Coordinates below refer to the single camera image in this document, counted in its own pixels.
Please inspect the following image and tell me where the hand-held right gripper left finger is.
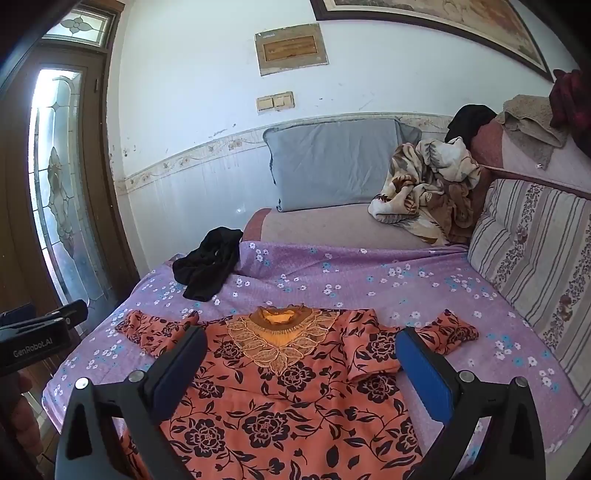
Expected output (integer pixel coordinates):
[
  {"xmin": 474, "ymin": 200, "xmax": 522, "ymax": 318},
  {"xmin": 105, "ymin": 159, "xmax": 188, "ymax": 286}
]
[{"xmin": 54, "ymin": 324, "xmax": 208, "ymax": 480}]

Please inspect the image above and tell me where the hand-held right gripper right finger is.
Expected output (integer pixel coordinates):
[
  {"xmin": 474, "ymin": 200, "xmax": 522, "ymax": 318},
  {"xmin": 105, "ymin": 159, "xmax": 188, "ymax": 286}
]
[{"xmin": 394, "ymin": 327, "xmax": 546, "ymax": 480}]

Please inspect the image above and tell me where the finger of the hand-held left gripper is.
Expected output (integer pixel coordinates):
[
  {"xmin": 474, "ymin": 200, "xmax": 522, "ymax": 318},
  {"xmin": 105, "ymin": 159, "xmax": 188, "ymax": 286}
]
[{"xmin": 33, "ymin": 299, "xmax": 89, "ymax": 326}]

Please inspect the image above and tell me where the orange black floral shirt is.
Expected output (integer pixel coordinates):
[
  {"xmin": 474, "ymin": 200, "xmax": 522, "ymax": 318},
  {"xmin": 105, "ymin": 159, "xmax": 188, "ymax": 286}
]
[{"xmin": 115, "ymin": 304, "xmax": 479, "ymax": 480}]

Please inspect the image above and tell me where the purple floral bed sheet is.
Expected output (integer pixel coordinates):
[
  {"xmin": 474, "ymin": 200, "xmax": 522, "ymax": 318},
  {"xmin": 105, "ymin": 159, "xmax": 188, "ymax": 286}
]
[{"xmin": 42, "ymin": 240, "xmax": 585, "ymax": 480}]

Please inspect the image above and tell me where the black garment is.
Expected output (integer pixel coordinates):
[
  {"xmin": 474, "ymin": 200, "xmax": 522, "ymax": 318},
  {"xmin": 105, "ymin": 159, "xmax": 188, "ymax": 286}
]
[{"xmin": 172, "ymin": 227, "xmax": 244, "ymax": 302}]

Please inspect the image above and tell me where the wooden stained glass door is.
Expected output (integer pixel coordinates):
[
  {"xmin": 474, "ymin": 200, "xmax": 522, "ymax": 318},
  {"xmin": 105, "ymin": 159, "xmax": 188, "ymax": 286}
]
[{"xmin": 0, "ymin": 39, "xmax": 140, "ymax": 333}]

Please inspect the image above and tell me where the striped floral cushion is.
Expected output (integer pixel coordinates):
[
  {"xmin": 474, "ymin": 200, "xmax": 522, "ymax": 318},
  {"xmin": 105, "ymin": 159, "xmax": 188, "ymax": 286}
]
[{"xmin": 467, "ymin": 178, "xmax": 591, "ymax": 393}]

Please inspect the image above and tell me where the pink sofa bed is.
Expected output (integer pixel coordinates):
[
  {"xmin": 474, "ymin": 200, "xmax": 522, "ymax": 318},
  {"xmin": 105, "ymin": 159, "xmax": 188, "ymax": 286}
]
[{"xmin": 242, "ymin": 115, "xmax": 591, "ymax": 252}]

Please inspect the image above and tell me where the crumpled beige floral blanket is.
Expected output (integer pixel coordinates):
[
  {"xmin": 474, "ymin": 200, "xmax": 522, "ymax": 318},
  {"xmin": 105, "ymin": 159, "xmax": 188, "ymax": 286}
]
[{"xmin": 368, "ymin": 137, "xmax": 482, "ymax": 245}]

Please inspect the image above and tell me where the grey pillow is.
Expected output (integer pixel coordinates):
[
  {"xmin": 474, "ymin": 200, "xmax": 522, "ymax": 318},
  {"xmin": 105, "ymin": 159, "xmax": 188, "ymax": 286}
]
[{"xmin": 263, "ymin": 117, "xmax": 423, "ymax": 213}]

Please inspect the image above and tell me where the black cloth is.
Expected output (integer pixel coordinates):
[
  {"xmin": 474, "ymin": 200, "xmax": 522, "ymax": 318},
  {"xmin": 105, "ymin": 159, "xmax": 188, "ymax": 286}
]
[{"xmin": 444, "ymin": 104, "xmax": 498, "ymax": 147}]

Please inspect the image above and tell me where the beige towel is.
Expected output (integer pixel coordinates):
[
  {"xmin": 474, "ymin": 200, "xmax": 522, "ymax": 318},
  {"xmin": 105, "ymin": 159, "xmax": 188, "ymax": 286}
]
[{"xmin": 496, "ymin": 95, "xmax": 570, "ymax": 171}]

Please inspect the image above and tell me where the stained glass transom window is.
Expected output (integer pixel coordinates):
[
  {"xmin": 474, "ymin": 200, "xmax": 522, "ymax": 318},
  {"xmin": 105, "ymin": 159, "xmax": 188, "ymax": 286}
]
[{"xmin": 41, "ymin": 4, "xmax": 120, "ymax": 48}]

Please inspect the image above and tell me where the dark red cloth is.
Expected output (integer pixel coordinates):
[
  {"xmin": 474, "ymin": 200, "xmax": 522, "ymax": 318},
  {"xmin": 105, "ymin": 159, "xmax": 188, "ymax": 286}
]
[{"xmin": 549, "ymin": 69, "xmax": 591, "ymax": 155}]

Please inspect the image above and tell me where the yellowed wall light switch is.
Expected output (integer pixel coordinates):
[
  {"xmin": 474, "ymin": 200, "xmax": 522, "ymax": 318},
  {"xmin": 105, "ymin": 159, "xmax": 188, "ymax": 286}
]
[{"xmin": 257, "ymin": 91, "xmax": 295, "ymax": 113}]

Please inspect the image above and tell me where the beige wall panel box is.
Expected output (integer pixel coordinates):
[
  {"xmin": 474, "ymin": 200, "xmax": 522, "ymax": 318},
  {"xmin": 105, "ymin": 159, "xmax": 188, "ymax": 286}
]
[{"xmin": 255, "ymin": 23, "xmax": 329, "ymax": 77}]

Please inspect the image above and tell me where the framed wall painting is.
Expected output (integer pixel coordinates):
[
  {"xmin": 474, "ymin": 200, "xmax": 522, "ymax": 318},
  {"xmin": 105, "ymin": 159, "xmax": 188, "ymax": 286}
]
[{"xmin": 309, "ymin": 0, "xmax": 555, "ymax": 83}]

